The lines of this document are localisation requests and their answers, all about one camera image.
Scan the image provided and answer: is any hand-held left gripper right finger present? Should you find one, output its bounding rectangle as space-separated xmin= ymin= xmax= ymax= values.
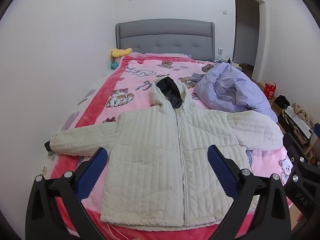
xmin=207 ymin=144 xmax=292 ymax=240

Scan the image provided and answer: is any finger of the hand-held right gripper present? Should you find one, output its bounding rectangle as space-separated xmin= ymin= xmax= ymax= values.
xmin=282 ymin=132 xmax=320 ymax=222

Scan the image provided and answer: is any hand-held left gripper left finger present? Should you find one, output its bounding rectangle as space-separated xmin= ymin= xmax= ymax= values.
xmin=26 ymin=147 xmax=108 ymax=240

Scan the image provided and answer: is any white quilted hooded jacket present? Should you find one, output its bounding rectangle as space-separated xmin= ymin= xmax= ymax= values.
xmin=49 ymin=77 xmax=284 ymax=231

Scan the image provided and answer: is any white ribbed panel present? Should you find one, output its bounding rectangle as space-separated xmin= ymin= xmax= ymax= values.
xmin=285 ymin=106 xmax=313 ymax=138

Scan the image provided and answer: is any brown cloth pile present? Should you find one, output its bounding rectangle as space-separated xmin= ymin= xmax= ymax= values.
xmin=292 ymin=102 xmax=314 ymax=130

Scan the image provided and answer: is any black bag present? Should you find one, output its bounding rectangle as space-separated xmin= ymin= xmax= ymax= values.
xmin=274 ymin=95 xmax=290 ymax=108

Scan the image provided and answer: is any red paper bag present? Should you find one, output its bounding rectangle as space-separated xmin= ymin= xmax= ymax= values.
xmin=264 ymin=82 xmax=277 ymax=99

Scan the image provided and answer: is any lavender puffer jacket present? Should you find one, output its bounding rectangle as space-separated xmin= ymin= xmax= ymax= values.
xmin=194 ymin=63 xmax=278 ymax=123

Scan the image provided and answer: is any dark grey cloth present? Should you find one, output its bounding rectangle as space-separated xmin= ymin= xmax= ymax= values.
xmin=191 ymin=64 xmax=217 ymax=83

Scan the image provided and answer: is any pink cartoon printed blanket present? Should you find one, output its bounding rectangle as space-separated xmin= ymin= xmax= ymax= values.
xmin=49 ymin=52 xmax=294 ymax=240

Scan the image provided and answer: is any yellow plush toy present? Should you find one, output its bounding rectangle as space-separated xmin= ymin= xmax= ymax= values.
xmin=111 ymin=47 xmax=133 ymax=58

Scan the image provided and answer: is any grey tufted headboard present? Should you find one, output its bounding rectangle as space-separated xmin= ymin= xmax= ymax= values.
xmin=115 ymin=19 xmax=216 ymax=62

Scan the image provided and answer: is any thin white cable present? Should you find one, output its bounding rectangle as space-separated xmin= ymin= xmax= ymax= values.
xmin=105 ymin=220 xmax=128 ymax=240

